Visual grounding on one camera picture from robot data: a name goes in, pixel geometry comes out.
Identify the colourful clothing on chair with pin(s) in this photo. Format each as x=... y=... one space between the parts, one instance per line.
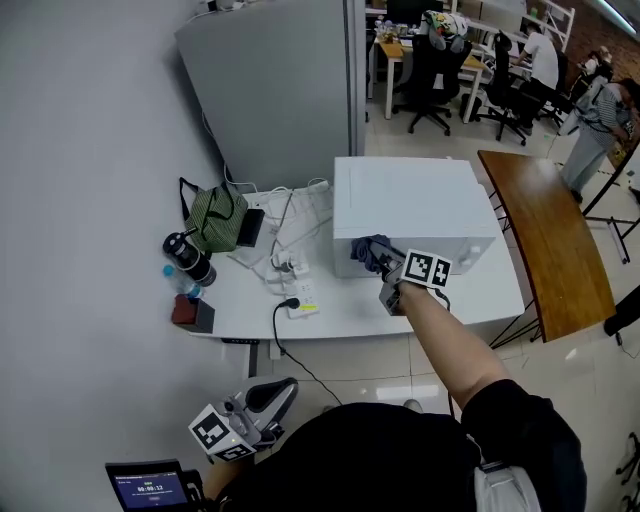
x=445 y=25

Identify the white shelving rack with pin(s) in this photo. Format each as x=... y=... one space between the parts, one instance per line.
x=505 y=10

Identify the person's black shirt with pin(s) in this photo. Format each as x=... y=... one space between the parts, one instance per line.
x=360 y=465

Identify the black computer monitor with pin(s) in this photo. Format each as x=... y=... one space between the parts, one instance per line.
x=410 y=10

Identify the person's right forearm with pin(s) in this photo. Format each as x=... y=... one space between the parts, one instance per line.
x=450 y=350

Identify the black tripod stand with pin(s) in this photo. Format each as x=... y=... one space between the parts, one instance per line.
x=607 y=190

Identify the grey refrigerator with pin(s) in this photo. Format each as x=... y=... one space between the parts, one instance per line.
x=280 y=90

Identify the dark blue cloth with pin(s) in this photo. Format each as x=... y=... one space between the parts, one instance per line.
x=362 y=252

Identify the dark red pouch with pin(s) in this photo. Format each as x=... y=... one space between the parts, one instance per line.
x=182 y=310

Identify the person's left forearm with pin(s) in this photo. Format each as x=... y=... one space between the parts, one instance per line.
x=225 y=480

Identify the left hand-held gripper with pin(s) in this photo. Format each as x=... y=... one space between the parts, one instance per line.
x=245 y=415

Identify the white power strip yellow label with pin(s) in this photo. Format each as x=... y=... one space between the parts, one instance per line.
x=306 y=290

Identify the black desk control panel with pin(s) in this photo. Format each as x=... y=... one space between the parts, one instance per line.
x=240 y=341

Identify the black thermos bottle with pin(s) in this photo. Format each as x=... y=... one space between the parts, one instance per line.
x=197 y=267

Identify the black office chair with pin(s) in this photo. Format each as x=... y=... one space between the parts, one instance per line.
x=560 y=95
x=502 y=85
x=435 y=70

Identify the green striped bag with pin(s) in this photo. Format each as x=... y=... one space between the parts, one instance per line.
x=215 y=225

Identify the small black box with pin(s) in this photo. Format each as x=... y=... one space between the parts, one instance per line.
x=204 y=316

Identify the wooden office desk white legs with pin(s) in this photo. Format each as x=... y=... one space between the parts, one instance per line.
x=390 y=50

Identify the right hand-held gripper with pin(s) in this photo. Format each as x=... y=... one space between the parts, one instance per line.
x=425 y=270

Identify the brown wooden table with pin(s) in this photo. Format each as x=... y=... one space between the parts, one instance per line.
x=550 y=240

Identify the black field monitor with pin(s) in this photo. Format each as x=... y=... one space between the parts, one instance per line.
x=150 y=492

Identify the person's right white shoe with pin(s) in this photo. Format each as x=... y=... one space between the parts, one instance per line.
x=412 y=405

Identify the clear water bottle blue cap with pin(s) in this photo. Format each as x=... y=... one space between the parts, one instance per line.
x=182 y=285

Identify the grey shoulder bag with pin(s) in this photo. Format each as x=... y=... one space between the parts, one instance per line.
x=500 y=492

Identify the white power strip with chargers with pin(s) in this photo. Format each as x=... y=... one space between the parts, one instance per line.
x=300 y=270

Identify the black power adapter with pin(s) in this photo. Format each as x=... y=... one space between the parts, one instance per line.
x=250 y=227

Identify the white flat pad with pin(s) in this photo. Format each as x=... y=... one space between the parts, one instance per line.
x=250 y=257

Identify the white microwave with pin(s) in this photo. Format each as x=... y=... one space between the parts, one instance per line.
x=415 y=205

